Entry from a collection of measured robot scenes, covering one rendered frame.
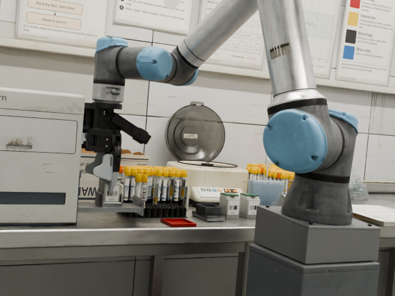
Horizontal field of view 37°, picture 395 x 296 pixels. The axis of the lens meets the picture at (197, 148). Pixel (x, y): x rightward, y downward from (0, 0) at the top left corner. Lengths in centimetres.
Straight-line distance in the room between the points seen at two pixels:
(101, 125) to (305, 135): 53
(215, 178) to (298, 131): 78
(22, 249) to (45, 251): 5
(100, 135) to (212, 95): 90
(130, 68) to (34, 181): 33
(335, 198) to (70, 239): 58
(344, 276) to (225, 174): 70
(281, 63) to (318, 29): 134
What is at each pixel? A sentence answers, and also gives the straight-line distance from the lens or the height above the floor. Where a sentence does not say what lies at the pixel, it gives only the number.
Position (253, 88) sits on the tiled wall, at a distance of 231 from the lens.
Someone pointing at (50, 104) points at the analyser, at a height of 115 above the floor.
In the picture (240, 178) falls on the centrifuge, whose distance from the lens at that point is 187.
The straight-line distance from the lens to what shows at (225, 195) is 162.
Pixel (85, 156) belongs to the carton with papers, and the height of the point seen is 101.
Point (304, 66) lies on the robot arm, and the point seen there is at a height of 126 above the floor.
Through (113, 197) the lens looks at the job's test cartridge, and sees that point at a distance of 143.
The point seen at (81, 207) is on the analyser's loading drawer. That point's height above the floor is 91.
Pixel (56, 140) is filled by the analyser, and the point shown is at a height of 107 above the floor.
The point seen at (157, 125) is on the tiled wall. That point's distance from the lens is 213.
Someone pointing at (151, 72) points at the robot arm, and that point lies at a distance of 132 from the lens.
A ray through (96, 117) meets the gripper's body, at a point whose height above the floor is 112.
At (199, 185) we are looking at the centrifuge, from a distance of 182.
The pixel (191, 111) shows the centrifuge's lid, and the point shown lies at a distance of 212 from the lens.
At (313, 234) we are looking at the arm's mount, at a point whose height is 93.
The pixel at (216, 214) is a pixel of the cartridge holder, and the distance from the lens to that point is 159.
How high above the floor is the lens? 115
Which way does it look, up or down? 3 degrees down
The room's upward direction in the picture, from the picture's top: 5 degrees clockwise
